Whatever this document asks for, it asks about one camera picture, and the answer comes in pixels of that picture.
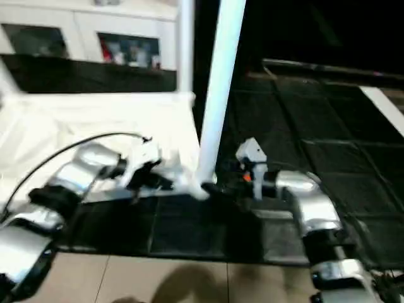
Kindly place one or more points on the white plastic table top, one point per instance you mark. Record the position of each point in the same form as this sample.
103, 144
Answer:
76, 123

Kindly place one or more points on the white plastic table leg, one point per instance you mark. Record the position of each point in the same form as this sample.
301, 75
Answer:
185, 44
218, 88
7, 82

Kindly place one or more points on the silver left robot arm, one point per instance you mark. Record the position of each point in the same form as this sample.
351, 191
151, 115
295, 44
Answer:
57, 202

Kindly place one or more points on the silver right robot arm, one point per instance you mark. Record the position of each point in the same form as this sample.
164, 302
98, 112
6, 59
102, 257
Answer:
319, 221

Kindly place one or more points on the black mat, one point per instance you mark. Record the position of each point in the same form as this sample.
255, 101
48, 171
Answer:
328, 151

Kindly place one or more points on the white flat strip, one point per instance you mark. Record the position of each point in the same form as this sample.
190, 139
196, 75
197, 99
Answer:
384, 108

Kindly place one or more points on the white glass-door cabinet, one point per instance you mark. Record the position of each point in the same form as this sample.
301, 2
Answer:
82, 35

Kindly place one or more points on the black cabinet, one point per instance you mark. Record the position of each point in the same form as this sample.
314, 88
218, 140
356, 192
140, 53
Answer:
290, 28

